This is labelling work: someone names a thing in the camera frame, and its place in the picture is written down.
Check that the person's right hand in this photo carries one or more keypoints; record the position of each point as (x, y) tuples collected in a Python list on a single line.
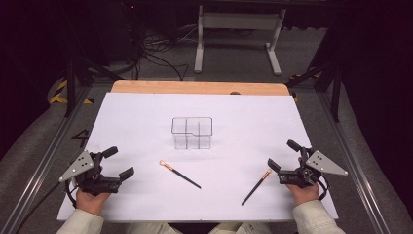
[(303, 195)]

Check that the grey metal stand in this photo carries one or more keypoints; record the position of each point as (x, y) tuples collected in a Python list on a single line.
[(240, 20)]

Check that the wooden table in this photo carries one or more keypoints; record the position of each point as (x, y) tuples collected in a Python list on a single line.
[(195, 87)]

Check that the person's left hand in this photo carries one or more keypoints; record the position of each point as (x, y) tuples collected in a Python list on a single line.
[(91, 203)]

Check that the aluminium floor rail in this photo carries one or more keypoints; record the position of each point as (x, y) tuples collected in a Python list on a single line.
[(45, 162), (354, 165)]

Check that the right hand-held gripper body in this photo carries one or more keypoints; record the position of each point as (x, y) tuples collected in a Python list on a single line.
[(302, 177)]

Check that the clear plastic divided container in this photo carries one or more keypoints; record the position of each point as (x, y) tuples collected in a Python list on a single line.
[(192, 133)]

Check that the dark equipment cabinet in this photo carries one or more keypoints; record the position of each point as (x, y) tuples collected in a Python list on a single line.
[(142, 29)]

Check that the yellow black floor tape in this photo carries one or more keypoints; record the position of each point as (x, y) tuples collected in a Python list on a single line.
[(60, 94)]

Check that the person's right leg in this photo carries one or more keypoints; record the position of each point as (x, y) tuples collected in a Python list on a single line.
[(240, 229)]

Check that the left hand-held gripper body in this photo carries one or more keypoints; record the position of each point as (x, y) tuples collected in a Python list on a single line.
[(97, 183)]

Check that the white table sheet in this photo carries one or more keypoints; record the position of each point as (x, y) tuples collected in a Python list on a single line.
[(146, 123)]

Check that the black tripod stand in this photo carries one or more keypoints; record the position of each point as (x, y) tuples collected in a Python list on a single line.
[(70, 87), (336, 94)]

